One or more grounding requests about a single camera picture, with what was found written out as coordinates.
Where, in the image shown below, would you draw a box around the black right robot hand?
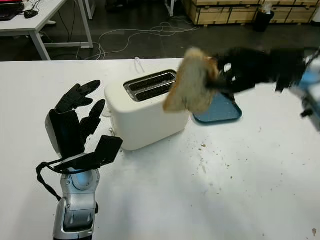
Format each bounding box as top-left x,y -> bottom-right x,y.
206,47 -> 276,97

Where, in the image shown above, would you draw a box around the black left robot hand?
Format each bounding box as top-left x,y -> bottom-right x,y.
45,79 -> 107,158

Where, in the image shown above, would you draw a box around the slice of brown bread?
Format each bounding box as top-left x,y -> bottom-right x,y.
162,47 -> 221,113

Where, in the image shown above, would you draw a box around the white two-slot toaster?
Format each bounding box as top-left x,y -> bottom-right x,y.
103,69 -> 191,152

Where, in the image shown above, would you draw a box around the blue plastic tray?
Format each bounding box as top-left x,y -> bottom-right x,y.
191,92 -> 243,124

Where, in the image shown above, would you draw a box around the black trash bin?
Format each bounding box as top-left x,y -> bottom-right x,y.
254,4 -> 276,33

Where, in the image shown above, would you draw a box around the white desk leg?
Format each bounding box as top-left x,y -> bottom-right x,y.
163,0 -> 176,16

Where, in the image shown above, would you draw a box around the white office desk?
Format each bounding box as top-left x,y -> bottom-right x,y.
0,0 -> 94,61

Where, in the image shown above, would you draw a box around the black laptop with red screen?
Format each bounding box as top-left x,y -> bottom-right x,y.
0,0 -> 26,21

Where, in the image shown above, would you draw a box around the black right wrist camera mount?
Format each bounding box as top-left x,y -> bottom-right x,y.
271,48 -> 308,93

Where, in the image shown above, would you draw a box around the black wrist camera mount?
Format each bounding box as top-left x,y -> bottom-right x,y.
53,134 -> 124,173
271,48 -> 308,93

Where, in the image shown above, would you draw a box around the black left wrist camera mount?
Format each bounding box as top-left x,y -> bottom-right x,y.
53,134 -> 124,173

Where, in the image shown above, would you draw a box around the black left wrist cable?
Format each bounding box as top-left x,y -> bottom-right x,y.
36,161 -> 100,201

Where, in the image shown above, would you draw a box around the white toaster power cord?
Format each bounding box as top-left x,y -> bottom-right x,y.
134,56 -> 145,74

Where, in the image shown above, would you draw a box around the white cable on floor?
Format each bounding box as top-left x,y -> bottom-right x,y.
93,21 -> 201,60

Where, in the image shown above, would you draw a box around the white desk frame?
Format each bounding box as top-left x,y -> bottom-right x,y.
83,0 -> 97,20

